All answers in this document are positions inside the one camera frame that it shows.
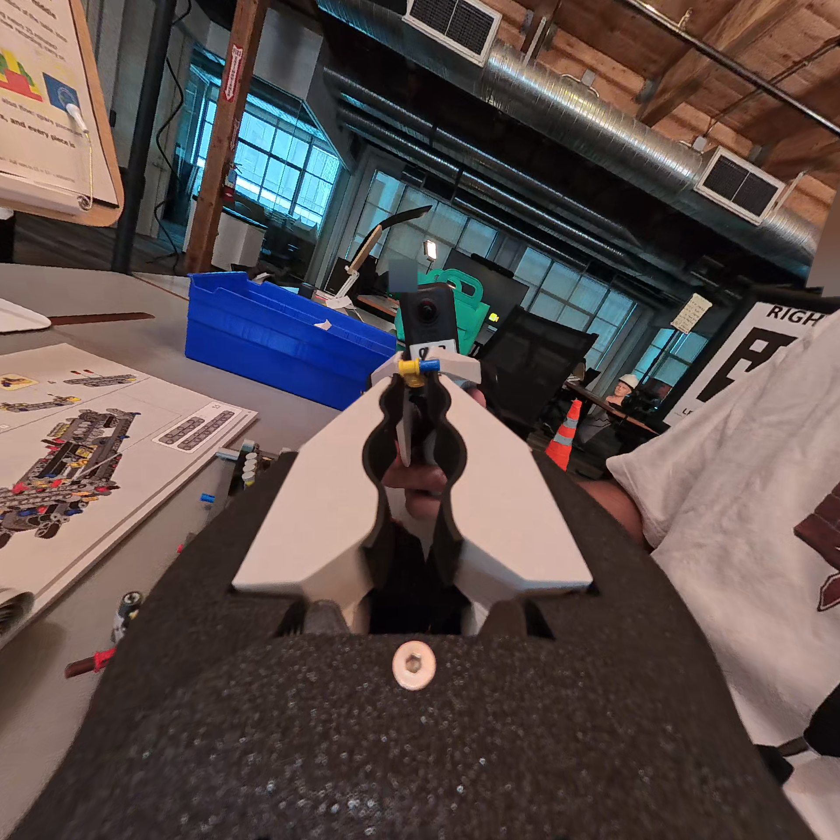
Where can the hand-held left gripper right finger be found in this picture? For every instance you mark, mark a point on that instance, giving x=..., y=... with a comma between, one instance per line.
x=518, y=518

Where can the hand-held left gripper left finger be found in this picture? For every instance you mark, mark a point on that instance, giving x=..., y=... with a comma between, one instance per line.
x=315, y=518

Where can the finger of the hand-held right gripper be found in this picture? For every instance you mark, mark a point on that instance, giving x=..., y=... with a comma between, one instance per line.
x=463, y=371
x=387, y=371

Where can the yellow lego axle connector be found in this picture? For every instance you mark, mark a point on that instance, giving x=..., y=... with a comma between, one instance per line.
x=410, y=373

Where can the lego car chassis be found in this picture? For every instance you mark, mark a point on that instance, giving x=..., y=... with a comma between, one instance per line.
x=249, y=463

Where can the lego instruction booklet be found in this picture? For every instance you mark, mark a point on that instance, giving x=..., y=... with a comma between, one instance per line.
x=98, y=459

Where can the green bag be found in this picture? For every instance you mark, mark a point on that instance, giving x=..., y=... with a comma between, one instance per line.
x=471, y=308

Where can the small light panel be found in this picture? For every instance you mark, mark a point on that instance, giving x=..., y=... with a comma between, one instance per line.
x=430, y=250

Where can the black office chair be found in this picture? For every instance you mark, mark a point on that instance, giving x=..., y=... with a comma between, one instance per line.
x=531, y=367

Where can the black desk lamp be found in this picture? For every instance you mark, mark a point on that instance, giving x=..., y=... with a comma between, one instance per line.
x=367, y=249

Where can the orange traffic cone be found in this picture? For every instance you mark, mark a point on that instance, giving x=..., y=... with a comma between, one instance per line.
x=564, y=439

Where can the blue plastic bin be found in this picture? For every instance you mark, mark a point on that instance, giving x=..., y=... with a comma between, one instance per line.
x=275, y=341

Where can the white cabinet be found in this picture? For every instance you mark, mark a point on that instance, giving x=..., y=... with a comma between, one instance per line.
x=239, y=239

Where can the person's white t-shirt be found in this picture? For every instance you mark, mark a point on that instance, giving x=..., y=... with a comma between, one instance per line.
x=722, y=492

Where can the white paper note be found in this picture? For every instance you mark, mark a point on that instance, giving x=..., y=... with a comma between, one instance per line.
x=690, y=313

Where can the red fire extinguisher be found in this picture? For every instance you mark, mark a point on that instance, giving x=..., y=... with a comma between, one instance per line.
x=228, y=187

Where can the black framed marker sign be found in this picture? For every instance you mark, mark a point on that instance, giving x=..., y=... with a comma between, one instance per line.
x=728, y=367

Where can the white air vent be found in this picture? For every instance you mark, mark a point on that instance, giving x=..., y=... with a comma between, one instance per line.
x=453, y=26
x=738, y=184

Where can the black metal pole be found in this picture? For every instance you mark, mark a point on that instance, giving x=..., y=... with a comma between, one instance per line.
x=141, y=131

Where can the wood-edged white board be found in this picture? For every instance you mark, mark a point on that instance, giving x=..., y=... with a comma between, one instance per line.
x=46, y=98

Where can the dark wall monitor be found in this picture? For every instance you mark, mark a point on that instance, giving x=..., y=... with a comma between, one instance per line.
x=505, y=289

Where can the silver air duct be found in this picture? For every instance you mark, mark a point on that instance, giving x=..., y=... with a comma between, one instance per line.
x=590, y=111

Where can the wooden post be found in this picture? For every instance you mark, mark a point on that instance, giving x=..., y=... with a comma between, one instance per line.
x=226, y=131

